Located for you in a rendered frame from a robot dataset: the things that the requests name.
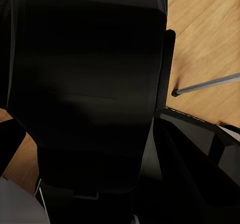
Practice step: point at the desk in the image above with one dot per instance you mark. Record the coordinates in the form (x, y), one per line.
(17, 206)

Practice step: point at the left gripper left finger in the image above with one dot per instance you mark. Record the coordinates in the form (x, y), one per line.
(11, 136)

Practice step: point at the digital camera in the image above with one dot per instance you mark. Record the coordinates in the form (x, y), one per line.
(83, 78)

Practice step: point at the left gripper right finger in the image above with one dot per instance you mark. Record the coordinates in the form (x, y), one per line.
(198, 191)

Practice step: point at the camera tripod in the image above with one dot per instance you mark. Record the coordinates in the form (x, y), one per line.
(208, 84)

